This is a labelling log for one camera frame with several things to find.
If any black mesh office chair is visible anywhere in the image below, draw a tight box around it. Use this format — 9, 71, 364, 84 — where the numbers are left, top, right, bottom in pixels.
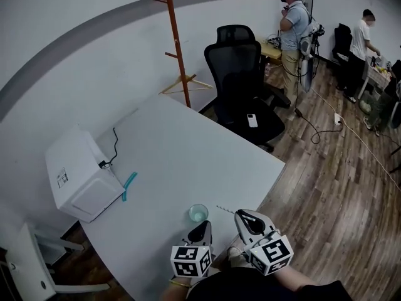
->
204, 24, 286, 153

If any thin black appliance cable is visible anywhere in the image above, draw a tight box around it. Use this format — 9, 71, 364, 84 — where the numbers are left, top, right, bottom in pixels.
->
98, 127, 120, 169

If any person's right forearm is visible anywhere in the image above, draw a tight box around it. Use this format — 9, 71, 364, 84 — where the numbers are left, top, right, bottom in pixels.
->
271, 264, 315, 293

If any white floor cable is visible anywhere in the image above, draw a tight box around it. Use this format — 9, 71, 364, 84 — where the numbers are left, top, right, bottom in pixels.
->
309, 85, 401, 194

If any gold bracelet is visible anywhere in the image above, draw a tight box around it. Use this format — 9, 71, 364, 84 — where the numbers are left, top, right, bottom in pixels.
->
168, 278, 192, 289

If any thin stirring stick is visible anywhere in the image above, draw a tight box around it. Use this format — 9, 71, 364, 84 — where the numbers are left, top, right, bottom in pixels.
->
216, 204, 256, 221

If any wooden clothes hanger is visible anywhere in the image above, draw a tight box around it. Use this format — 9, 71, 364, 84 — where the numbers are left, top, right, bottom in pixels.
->
157, 73, 214, 97

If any person's left forearm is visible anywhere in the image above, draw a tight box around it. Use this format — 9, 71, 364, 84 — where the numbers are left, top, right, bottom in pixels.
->
160, 277, 192, 301

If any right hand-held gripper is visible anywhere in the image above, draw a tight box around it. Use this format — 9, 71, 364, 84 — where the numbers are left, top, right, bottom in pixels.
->
234, 209, 294, 277

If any white side table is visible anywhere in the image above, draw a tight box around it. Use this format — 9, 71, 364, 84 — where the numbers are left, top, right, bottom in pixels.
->
4, 222, 111, 301

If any white box appliance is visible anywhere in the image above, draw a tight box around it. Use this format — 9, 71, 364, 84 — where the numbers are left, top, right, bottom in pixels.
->
44, 124, 127, 224

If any table with checked cloth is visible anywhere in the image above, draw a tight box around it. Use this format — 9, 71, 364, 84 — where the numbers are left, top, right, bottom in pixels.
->
358, 53, 393, 100

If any black power cable with adapter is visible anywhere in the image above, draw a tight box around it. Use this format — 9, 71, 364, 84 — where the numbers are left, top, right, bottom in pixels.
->
294, 106, 346, 145

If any clear plastic cup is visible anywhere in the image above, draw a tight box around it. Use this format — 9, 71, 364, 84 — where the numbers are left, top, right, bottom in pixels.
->
188, 203, 209, 224

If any orange coat rack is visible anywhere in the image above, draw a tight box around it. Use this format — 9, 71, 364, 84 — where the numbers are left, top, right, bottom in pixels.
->
152, 0, 193, 109

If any person's black shirt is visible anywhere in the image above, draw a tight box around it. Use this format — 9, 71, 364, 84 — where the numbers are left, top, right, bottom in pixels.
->
184, 266, 354, 301

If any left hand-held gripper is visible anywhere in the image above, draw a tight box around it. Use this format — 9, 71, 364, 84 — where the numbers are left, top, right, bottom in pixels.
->
170, 220, 214, 278

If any light wooden desk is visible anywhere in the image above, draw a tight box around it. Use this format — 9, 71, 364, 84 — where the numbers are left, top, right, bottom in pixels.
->
259, 35, 283, 66

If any black high-back office chair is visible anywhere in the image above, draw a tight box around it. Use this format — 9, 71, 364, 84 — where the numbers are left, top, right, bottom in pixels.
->
331, 23, 354, 65

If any teal corrugated tube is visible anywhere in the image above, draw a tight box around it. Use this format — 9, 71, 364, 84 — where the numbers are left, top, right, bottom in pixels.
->
122, 171, 138, 204

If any person's light shoe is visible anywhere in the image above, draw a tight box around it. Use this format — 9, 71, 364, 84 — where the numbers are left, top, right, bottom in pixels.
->
226, 246, 250, 268

